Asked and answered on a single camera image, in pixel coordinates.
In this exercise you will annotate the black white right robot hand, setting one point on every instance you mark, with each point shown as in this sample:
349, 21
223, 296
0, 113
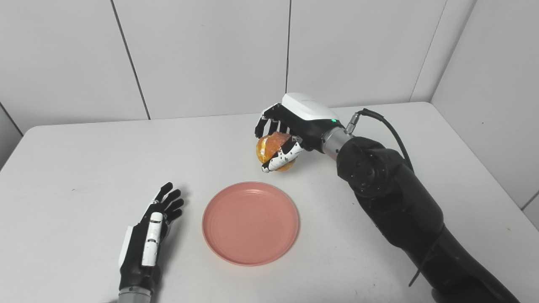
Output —
309, 122

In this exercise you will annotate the orange cream puff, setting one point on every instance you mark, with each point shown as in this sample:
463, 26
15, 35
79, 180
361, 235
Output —
267, 149

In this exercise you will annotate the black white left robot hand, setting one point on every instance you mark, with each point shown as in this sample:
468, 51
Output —
137, 261

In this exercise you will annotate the pink round plate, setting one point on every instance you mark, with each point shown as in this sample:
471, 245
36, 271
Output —
250, 224

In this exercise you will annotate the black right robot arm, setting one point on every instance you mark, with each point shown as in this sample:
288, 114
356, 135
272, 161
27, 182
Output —
396, 198

